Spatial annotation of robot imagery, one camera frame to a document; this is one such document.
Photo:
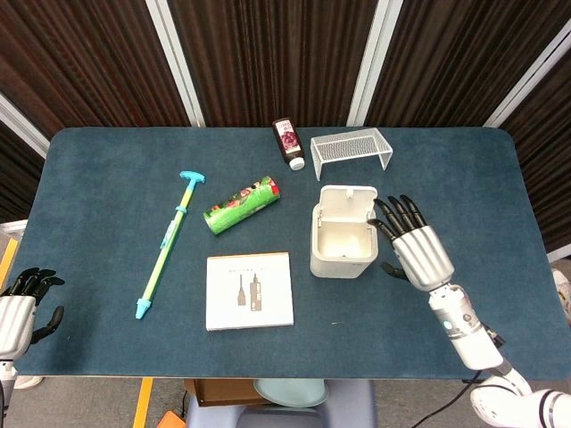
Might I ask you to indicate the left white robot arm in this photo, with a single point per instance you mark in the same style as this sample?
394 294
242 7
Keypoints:
5 383

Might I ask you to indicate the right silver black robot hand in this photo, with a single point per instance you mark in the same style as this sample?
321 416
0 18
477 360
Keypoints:
421 256

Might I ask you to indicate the brown cardboard box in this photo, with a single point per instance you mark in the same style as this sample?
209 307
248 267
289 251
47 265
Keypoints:
223 391

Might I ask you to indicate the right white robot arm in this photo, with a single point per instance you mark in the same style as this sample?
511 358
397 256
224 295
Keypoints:
468 330

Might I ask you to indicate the dark grape juice bottle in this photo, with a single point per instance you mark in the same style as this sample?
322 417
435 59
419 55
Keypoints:
288 140

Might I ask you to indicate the green patterned roll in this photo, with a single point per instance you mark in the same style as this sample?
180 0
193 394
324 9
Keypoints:
243 205

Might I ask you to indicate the white lidded bin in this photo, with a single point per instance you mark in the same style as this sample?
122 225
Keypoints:
341 267

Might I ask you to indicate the light blue plastic basin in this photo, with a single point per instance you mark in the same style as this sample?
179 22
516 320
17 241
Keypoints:
292 392

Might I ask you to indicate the flat white product box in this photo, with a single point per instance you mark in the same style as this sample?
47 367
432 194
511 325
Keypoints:
250 292

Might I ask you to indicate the teal green toy water pump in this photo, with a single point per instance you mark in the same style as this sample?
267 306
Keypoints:
171 236

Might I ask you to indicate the lavender plastic stool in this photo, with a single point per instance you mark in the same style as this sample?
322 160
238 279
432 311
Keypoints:
352 405

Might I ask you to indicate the white shoe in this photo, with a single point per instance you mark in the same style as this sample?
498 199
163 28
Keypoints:
29 382
563 294

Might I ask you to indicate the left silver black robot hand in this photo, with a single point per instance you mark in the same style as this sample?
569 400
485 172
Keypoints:
15 321

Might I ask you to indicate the orange object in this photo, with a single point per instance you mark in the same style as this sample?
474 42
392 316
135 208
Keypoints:
171 420

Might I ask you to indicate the blue felt table mat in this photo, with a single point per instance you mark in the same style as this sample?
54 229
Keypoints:
111 200

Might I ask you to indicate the white partition post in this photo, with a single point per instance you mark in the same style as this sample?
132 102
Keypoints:
526 82
22 125
372 62
176 62

